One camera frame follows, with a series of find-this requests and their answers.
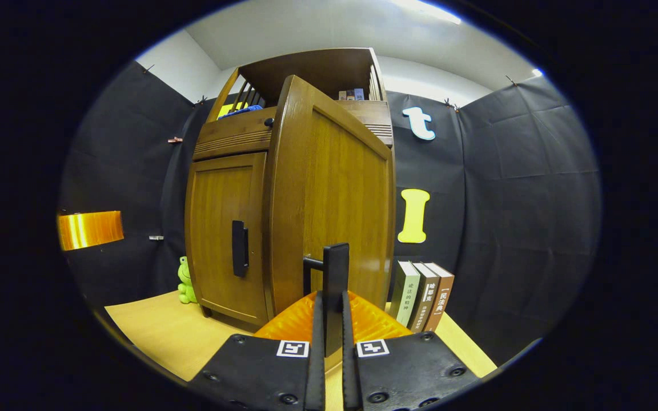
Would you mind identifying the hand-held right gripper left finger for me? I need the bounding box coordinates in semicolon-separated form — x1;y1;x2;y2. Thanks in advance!
189;290;327;411

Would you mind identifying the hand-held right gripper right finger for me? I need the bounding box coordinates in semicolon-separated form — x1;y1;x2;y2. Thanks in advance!
340;290;482;411

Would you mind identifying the wooden cabinet door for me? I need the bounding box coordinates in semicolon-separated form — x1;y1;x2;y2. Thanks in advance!
185;151;270;327
262;75;396;357

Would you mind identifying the wooden double-door shoe cabinet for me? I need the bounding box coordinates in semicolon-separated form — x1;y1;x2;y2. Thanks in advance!
184;47;397;333

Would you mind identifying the dark brown standing book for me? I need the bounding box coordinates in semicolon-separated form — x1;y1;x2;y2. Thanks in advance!
408;262;441;333

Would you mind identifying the green frog toy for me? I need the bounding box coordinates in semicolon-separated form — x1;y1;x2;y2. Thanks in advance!
178;256;199;304

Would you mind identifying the wooden drawer with black knob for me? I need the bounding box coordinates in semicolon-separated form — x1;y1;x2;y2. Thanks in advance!
193;100;394;162

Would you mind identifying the blue cloth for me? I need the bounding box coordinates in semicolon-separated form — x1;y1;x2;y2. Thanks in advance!
218;104;264;120

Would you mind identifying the black backdrop cloth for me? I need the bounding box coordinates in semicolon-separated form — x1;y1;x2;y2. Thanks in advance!
58;60;603;366

